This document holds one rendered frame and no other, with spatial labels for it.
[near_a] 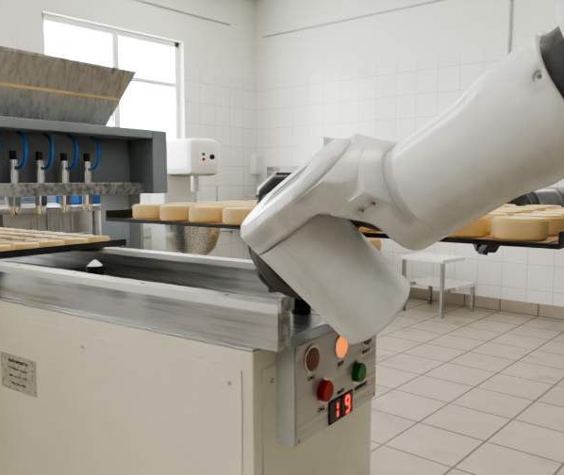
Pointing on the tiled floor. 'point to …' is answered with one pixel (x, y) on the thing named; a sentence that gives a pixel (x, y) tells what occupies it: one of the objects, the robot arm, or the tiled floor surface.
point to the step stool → (439, 278)
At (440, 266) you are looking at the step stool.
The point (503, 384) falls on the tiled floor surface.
